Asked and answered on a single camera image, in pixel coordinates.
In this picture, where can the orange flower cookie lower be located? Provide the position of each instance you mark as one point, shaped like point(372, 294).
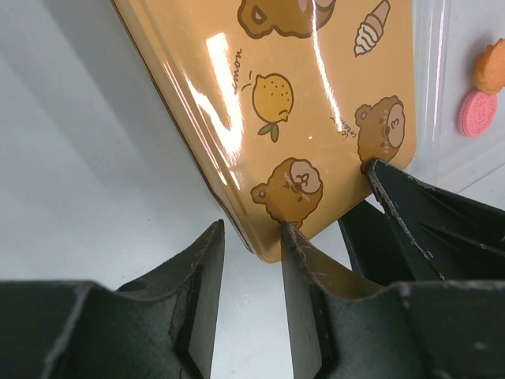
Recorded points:
point(488, 71)

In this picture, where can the pink sandwich cookie lower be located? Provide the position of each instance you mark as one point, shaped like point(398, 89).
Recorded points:
point(477, 113)

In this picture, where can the silver tin lid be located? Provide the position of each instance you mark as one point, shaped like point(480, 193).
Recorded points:
point(283, 103)

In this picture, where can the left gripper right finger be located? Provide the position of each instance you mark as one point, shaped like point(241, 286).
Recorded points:
point(342, 325)

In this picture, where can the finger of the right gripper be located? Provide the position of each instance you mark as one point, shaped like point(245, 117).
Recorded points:
point(444, 235)
point(371, 246)

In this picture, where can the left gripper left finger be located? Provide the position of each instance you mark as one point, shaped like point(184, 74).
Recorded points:
point(159, 325)

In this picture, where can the clear plastic tray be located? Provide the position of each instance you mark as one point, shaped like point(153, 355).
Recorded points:
point(448, 36)

